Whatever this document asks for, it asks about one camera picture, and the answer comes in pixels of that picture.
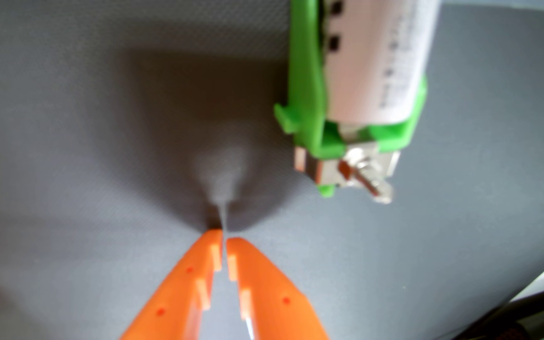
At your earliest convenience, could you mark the grey fabric mat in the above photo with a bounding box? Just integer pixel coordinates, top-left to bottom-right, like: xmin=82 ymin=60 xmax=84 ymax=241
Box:
xmin=0 ymin=0 xmax=544 ymax=340

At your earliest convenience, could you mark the green battery holder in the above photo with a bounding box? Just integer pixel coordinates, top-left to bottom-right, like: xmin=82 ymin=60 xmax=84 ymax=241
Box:
xmin=273 ymin=0 xmax=428 ymax=205

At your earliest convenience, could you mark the white cylindrical battery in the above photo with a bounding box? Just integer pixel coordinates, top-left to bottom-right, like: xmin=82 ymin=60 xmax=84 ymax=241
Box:
xmin=321 ymin=0 xmax=443 ymax=126

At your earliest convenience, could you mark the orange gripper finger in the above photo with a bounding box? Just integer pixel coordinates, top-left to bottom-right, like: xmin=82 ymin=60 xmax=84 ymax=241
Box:
xmin=225 ymin=236 xmax=331 ymax=340
xmin=120 ymin=229 xmax=224 ymax=340

